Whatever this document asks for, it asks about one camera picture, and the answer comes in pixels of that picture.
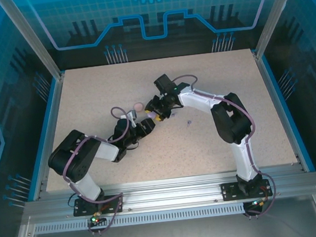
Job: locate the metal bottom panel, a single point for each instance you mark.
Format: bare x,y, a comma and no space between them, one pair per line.
173,235

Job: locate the right aluminium side rail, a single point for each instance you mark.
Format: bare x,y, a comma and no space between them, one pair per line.
278,105

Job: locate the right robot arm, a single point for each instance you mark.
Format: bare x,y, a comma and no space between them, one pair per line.
231,116

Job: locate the right aluminium frame post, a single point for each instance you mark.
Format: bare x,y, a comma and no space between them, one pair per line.
275,12

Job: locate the left power connector with light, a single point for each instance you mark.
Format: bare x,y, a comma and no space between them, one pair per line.
95,220

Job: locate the pink earbud charging case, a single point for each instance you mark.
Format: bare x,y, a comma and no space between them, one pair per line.
138,106

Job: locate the left aluminium frame post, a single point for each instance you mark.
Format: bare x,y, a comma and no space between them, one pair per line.
32,38

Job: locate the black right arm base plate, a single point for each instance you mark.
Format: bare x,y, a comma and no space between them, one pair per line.
229,191

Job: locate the left aluminium side rail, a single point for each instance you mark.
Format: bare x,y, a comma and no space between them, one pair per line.
51,129

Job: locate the aluminium frame post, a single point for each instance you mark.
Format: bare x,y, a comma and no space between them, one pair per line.
32,38
275,12

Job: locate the aluminium mounting rail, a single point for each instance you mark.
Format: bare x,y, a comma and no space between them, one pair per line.
168,192

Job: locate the right power connector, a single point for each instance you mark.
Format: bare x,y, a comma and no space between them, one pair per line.
258,202

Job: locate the aluminium side rail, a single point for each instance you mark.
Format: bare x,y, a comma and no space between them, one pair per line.
278,105
51,129

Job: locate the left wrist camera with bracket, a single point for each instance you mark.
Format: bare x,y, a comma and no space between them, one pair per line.
132,116

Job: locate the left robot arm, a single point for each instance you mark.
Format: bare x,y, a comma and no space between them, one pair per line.
74,155

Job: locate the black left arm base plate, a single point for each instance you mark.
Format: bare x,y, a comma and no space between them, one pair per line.
80,210

